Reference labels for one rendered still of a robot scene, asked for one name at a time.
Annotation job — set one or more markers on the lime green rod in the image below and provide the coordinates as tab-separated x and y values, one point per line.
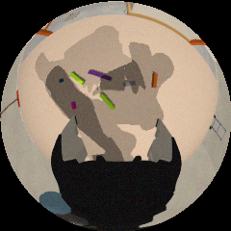
107	101

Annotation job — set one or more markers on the magenta rod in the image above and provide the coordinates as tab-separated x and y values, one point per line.
73	105

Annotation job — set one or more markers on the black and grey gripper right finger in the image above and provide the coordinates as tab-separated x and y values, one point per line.
164	151

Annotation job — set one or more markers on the olive green rod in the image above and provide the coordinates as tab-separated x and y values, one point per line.
77	78

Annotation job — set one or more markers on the purple rod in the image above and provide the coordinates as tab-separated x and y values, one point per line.
100	75

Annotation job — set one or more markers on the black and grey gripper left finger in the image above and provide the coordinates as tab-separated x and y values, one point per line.
69	151

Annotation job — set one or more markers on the orange rod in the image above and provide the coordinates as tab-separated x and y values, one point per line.
154	80

